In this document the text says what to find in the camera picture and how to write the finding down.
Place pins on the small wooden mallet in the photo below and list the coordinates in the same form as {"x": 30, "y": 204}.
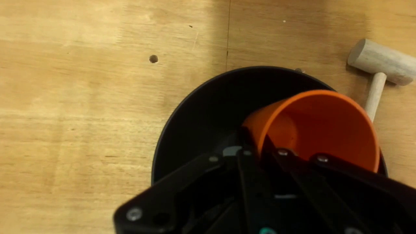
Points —
{"x": 385, "y": 65}

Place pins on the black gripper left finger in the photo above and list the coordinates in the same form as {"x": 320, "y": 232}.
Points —
{"x": 203, "y": 183}

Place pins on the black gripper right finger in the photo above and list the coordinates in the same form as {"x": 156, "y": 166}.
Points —
{"x": 345, "y": 197}

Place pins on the black bowl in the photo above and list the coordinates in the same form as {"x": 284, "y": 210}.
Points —
{"x": 210, "y": 118}

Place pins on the orange plastic cup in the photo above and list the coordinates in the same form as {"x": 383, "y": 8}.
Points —
{"x": 318, "y": 121}

